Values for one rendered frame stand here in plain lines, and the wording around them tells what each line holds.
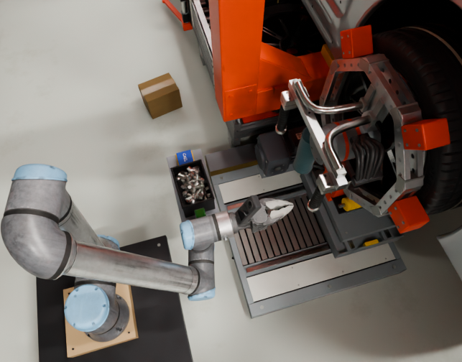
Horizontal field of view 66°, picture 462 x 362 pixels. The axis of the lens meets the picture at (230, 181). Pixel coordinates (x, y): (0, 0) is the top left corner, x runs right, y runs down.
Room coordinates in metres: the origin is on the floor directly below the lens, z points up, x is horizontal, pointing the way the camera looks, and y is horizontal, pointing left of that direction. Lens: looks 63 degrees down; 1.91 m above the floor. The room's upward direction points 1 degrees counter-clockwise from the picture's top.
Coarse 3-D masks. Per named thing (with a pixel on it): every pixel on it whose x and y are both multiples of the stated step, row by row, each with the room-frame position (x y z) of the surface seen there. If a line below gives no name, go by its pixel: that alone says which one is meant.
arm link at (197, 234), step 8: (208, 216) 0.42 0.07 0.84; (184, 224) 0.39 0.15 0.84; (192, 224) 0.39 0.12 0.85; (200, 224) 0.39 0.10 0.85; (208, 224) 0.39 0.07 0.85; (216, 224) 0.39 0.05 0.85; (184, 232) 0.37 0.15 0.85; (192, 232) 0.37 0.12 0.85; (200, 232) 0.37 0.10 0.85; (208, 232) 0.37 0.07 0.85; (216, 232) 0.37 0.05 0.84; (184, 240) 0.34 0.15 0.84; (192, 240) 0.34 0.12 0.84; (200, 240) 0.34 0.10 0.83; (208, 240) 0.35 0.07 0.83; (216, 240) 0.35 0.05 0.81; (184, 248) 0.33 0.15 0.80; (192, 248) 0.33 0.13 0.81; (200, 248) 0.33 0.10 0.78
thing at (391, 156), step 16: (352, 80) 0.96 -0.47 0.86; (368, 80) 0.91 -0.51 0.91; (352, 96) 0.94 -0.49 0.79; (352, 112) 0.92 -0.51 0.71; (384, 128) 0.77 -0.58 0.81; (384, 144) 0.71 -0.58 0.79; (352, 160) 0.76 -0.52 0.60; (384, 160) 0.66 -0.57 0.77; (384, 176) 0.62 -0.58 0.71; (384, 192) 0.56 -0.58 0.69
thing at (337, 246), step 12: (312, 180) 0.90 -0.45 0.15; (312, 192) 0.81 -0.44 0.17; (324, 216) 0.68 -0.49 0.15; (324, 228) 0.62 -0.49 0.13; (396, 228) 0.61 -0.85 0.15; (336, 240) 0.55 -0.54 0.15; (360, 240) 0.55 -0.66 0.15; (372, 240) 0.55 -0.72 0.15; (384, 240) 0.54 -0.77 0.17; (396, 240) 0.56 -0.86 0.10; (336, 252) 0.49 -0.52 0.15; (348, 252) 0.48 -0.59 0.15
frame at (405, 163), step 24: (336, 72) 0.93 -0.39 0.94; (384, 72) 0.77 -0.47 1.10; (336, 96) 0.94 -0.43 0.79; (384, 96) 0.69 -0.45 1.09; (408, 96) 0.66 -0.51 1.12; (336, 120) 0.89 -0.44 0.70; (408, 120) 0.59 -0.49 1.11; (408, 168) 0.49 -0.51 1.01; (360, 192) 0.60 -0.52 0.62; (408, 192) 0.46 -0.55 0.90
